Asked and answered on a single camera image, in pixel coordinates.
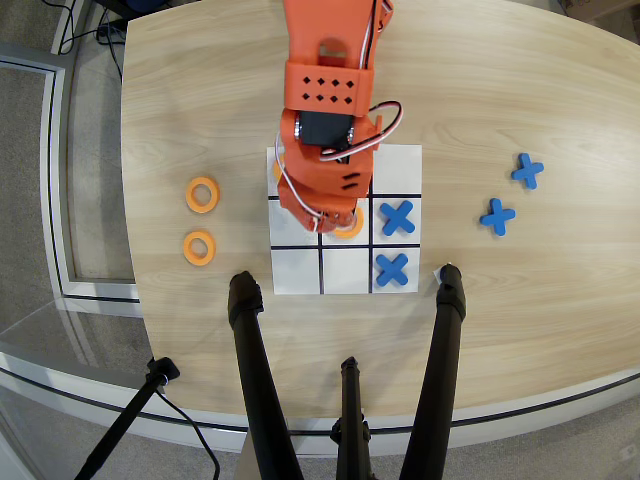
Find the thin black floor cable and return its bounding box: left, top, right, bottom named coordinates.
left=49, top=0, right=101, bottom=56

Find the dark furniture leg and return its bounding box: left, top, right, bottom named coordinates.
left=92, top=0, right=171, bottom=21

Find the short black tripod leg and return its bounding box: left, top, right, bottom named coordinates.
left=329, top=355, right=374, bottom=480

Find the thin black stand pole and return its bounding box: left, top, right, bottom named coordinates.
left=73, top=356, right=181, bottom=480

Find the blue foam cross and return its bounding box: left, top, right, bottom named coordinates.
left=374, top=252, right=410, bottom=288
left=510, top=152, right=545, bottom=191
left=379, top=199, right=417, bottom=237
left=479, top=197, right=517, bottom=237

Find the white servo cable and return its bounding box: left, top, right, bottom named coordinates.
left=274, top=101, right=404, bottom=221

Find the orange robot base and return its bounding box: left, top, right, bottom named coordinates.
left=375, top=0, right=396, bottom=36

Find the white tic-tac-toe board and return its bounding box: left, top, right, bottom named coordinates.
left=266, top=144, right=424, bottom=296

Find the black power plug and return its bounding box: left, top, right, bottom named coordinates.
left=96, top=24, right=124, bottom=46

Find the grey metal floor frame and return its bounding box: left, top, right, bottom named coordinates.
left=0, top=42, right=146, bottom=319

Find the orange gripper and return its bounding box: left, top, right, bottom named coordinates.
left=277, top=109, right=384, bottom=235

